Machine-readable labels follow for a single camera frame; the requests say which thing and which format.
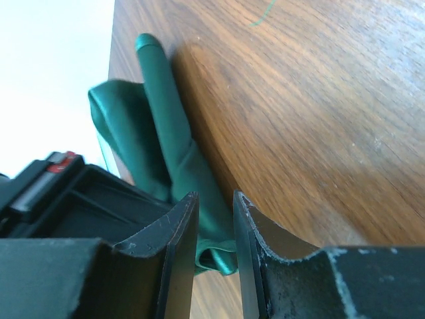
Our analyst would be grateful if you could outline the dark green cloth napkin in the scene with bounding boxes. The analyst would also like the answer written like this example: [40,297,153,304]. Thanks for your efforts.
[88,33,238,276]

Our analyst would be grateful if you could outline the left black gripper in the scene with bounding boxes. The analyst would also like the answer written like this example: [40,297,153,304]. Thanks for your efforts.
[1,152,172,239]

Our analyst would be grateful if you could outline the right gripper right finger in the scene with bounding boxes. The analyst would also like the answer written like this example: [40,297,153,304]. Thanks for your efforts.
[233,191,424,318]

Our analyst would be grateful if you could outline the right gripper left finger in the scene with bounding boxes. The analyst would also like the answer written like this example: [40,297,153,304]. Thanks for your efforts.
[1,192,199,318]

